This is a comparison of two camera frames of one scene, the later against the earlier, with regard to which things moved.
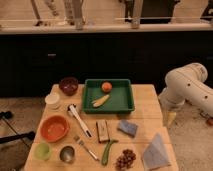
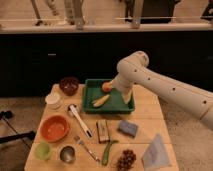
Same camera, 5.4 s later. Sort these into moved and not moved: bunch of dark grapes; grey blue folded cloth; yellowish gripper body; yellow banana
Moved: yellowish gripper body
Not moved: bunch of dark grapes; grey blue folded cloth; yellow banana
